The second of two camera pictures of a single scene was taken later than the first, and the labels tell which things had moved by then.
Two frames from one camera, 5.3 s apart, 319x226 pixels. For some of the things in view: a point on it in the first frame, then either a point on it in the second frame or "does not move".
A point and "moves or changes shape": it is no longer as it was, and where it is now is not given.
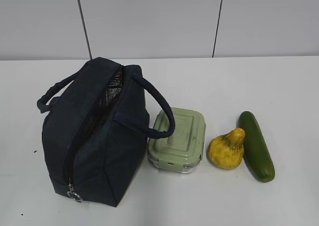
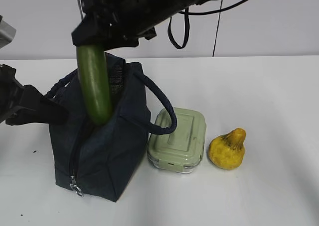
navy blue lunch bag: x=96 y=128 moves or changes shape
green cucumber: x=257 y=150 to x=93 y=71
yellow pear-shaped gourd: x=227 y=151 does not move
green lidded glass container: x=182 y=151 does not move
